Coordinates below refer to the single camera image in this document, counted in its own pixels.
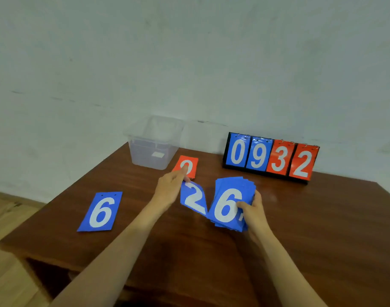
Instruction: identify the person's left hand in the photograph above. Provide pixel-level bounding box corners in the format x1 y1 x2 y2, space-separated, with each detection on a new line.
150 165 191 211

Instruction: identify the person's right hand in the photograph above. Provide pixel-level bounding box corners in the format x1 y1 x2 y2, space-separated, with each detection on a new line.
237 190 271 239

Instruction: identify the stack of blue digit cards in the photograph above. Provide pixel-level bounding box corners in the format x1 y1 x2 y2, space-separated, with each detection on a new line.
207 177 257 233

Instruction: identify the blue digit card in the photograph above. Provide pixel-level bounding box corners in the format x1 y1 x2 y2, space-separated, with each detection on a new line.
77 191 123 233
180 181 209 217

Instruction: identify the person's left forearm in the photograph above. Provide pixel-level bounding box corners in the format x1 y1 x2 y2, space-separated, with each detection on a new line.
49 201 162 307

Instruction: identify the person's right forearm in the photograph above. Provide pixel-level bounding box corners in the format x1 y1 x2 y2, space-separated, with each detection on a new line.
248 226 328 307

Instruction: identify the red digit card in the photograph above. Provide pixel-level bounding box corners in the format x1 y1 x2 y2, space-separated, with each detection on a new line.
172 155 199 180

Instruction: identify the black flip scoreboard stand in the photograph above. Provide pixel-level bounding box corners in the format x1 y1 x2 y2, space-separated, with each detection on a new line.
222 132 320 185

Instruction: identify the clear plastic container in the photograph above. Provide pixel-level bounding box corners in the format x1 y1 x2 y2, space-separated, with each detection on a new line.
124 116 186 171

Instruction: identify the blue scoreboard flip panel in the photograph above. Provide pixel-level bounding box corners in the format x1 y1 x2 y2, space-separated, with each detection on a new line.
246 137 274 172
226 133 251 168

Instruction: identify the red scoreboard flip panel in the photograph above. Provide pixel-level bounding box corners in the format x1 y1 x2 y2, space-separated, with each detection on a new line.
289 144 319 181
266 139 296 176

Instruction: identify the brown wooden table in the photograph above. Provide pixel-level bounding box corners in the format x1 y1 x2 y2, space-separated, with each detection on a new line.
0 142 390 307

